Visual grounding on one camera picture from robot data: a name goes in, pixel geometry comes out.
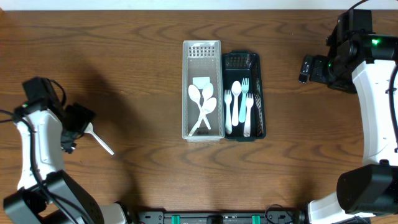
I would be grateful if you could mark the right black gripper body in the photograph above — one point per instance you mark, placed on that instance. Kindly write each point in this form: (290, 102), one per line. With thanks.
(315, 70)

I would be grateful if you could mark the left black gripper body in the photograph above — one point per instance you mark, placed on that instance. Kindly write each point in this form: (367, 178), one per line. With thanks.
(76, 123)

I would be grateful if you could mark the white plastic spoon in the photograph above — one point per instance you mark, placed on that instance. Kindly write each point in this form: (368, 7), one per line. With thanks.
(207, 108)
(90, 130)
(195, 95)

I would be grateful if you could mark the teal plastic fork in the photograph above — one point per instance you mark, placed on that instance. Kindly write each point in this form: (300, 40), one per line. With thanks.
(244, 91)

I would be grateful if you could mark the white plastic fork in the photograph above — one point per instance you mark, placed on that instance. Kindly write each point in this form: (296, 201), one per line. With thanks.
(228, 121)
(247, 124)

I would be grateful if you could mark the black plastic basket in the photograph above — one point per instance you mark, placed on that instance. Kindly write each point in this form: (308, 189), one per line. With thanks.
(237, 65)

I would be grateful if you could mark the translucent plastic spoon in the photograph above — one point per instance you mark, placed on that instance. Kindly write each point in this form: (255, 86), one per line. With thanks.
(207, 91)

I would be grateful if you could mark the clear plastic basket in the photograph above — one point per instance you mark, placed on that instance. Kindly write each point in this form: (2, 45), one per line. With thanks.
(202, 58)

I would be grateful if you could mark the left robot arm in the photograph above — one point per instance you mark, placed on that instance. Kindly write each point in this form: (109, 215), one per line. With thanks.
(45, 192)

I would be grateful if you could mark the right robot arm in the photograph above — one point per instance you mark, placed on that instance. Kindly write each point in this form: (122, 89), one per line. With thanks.
(365, 64)

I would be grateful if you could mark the white spoon in basket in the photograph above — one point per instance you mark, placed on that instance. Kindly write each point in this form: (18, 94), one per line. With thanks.
(236, 91)

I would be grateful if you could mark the white label sticker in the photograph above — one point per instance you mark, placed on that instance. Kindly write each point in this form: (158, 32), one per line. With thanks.
(200, 82)

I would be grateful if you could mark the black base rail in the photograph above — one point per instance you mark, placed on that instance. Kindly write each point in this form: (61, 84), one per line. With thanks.
(274, 214)

